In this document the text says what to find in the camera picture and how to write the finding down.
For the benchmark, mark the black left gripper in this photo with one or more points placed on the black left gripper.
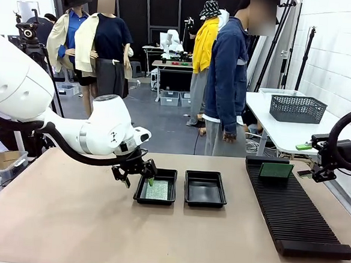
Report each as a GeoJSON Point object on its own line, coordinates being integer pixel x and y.
{"type": "Point", "coordinates": [134, 164]}

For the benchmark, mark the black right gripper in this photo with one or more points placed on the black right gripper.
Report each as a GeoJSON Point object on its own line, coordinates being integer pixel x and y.
{"type": "Point", "coordinates": [322, 153]}

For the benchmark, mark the green printed circuit board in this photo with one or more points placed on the green printed circuit board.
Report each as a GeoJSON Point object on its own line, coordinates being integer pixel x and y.
{"type": "Point", "coordinates": [276, 171]}
{"type": "Point", "coordinates": [159, 190]}

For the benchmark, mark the black ESD tray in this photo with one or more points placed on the black ESD tray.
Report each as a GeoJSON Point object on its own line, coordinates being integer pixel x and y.
{"type": "Point", "coordinates": [204, 193]}
{"type": "Point", "coordinates": [172, 179]}

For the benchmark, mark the person right forearm denim sleeve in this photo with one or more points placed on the person right forearm denim sleeve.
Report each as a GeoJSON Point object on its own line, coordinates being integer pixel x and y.
{"type": "Point", "coordinates": [231, 114]}

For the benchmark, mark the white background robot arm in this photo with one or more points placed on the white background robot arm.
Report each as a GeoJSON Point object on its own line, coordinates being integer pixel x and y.
{"type": "Point", "coordinates": [170, 38]}

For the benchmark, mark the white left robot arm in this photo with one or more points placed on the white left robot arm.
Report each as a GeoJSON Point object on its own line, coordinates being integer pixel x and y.
{"type": "Point", "coordinates": [16, 87]}

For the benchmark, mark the person right hand tattooed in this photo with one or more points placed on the person right hand tattooed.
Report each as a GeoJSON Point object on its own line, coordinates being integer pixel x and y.
{"type": "Point", "coordinates": [230, 137]}

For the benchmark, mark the white side table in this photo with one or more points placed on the white side table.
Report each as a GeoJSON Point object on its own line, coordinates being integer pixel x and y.
{"type": "Point", "coordinates": [283, 136]}

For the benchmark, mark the grey woven plastic basket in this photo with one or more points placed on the grey woven plastic basket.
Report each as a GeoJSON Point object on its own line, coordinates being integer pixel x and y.
{"type": "Point", "coordinates": [297, 111]}

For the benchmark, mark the black slotted board rack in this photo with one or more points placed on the black slotted board rack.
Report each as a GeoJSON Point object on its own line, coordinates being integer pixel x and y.
{"type": "Point", "coordinates": [293, 212]}

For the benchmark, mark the clear shallow plastic container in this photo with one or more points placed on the clear shallow plastic container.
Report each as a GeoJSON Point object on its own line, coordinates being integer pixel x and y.
{"type": "Point", "coordinates": [274, 91]}

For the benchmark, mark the grey plastic stool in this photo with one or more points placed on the grey plastic stool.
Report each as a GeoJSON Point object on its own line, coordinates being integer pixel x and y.
{"type": "Point", "coordinates": [135, 68]}

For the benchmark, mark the clear floor storage box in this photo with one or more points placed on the clear floor storage box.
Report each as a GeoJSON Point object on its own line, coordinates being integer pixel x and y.
{"type": "Point", "coordinates": [67, 90]}

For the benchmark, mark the black light stand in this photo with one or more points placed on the black light stand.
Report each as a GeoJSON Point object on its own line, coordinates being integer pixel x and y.
{"type": "Point", "coordinates": [308, 50]}

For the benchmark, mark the background work table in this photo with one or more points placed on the background work table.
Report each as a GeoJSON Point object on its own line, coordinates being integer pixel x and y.
{"type": "Point", "coordinates": [174, 64]}

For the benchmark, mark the person in denim jacket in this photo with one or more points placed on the person in denim jacket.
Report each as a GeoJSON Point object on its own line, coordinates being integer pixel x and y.
{"type": "Point", "coordinates": [224, 80]}

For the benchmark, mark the clear plastic bin with cardboard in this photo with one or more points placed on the clear plastic bin with cardboard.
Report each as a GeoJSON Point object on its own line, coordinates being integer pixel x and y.
{"type": "Point", "coordinates": [16, 164]}

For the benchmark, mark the black folded stand poles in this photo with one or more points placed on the black folded stand poles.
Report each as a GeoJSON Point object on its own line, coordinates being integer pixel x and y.
{"type": "Point", "coordinates": [278, 33]}

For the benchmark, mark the brown cardboard piece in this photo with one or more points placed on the brown cardboard piece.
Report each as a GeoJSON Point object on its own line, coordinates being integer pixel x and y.
{"type": "Point", "coordinates": [2, 157]}

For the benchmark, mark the mannequin navy tee cream jacket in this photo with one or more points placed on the mannequin navy tee cream jacket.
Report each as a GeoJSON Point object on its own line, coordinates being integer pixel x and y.
{"type": "Point", "coordinates": [111, 36]}

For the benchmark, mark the mannequin yellow jacket grey pants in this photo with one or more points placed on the mannequin yellow jacket grey pants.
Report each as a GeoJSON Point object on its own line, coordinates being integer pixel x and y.
{"type": "Point", "coordinates": [204, 43]}

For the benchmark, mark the mannequin blue shirt cream jacket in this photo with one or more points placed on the mannequin blue shirt cream jacket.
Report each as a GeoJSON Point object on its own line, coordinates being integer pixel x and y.
{"type": "Point", "coordinates": [73, 25]}

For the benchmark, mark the mannequin in white hoodie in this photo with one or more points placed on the mannequin in white hoodie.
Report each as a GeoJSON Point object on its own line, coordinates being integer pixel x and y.
{"type": "Point", "coordinates": [223, 20]}

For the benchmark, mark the background person dark hair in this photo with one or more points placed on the background person dark hair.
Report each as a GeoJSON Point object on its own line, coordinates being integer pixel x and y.
{"type": "Point", "coordinates": [41, 29]}

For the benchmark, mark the black white bucket hat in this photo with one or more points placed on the black white bucket hat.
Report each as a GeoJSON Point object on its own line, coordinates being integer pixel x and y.
{"type": "Point", "coordinates": [209, 10]}

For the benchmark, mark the black camera tripod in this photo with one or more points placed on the black camera tripod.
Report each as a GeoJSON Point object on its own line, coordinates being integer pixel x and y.
{"type": "Point", "coordinates": [33, 50]}

